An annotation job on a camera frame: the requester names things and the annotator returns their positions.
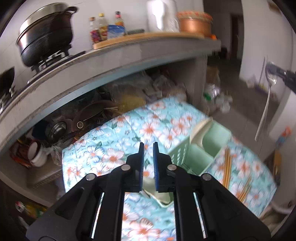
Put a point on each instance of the red packet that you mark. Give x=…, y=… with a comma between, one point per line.
x=19, y=154

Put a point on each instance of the clear plastic bag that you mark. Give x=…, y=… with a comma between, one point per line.
x=143, y=88

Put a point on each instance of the woven bamboo tray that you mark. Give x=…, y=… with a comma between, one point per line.
x=194, y=16

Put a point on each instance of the small orange object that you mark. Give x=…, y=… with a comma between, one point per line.
x=213, y=37

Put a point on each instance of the white enamel mug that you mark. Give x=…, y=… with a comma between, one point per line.
x=38, y=154

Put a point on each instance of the white rice paddle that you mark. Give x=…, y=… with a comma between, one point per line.
x=198, y=132

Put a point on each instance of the floral teal blanket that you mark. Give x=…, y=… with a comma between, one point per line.
x=111, y=143

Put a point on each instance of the cartoon wall sticker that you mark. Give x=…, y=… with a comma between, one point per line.
x=284, y=138

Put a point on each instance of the white kitchen appliance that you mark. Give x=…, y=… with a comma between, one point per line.
x=161, y=16

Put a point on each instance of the stainless steel spoon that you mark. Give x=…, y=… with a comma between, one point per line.
x=266, y=109

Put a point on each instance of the copper pot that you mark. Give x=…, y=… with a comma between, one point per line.
x=195, y=29

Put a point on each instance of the dark frying pan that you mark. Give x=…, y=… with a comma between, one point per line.
x=90, y=113

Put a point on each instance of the dark scouring pad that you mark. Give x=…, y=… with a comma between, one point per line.
x=136, y=31

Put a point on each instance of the yellow label sauce bottle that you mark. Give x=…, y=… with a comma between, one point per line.
x=103, y=29

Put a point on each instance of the black wok with lid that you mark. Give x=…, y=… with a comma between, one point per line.
x=7, y=80

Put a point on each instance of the green perforated utensil holder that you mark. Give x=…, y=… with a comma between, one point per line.
x=217, y=139

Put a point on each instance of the large black cooking pot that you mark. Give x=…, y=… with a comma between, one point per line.
x=46, y=34

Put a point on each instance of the gas stove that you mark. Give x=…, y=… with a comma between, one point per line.
x=53, y=60

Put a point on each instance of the blue snack packet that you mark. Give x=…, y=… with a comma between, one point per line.
x=116, y=32

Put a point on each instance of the clear sauce bottle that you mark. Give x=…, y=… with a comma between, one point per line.
x=94, y=33

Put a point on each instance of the pile of wooden chopsticks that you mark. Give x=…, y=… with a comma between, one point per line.
x=227, y=166

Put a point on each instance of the cooking oil bottle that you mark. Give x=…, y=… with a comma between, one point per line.
x=30, y=208

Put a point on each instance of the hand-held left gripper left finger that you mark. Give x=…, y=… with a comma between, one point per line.
x=141, y=166

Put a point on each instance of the red cap sauce bottle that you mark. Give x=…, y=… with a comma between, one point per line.
x=119, y=19

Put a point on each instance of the wooden cutting board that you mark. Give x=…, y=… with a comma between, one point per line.
x=150, y=38

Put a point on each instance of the concrete kitchen counter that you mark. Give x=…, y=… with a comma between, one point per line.
x=115, y=60

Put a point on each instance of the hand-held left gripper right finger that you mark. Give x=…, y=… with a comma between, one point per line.
x=156, y=166

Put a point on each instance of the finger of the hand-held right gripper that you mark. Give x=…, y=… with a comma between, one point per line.
x=290, y=84
x=281, y=71

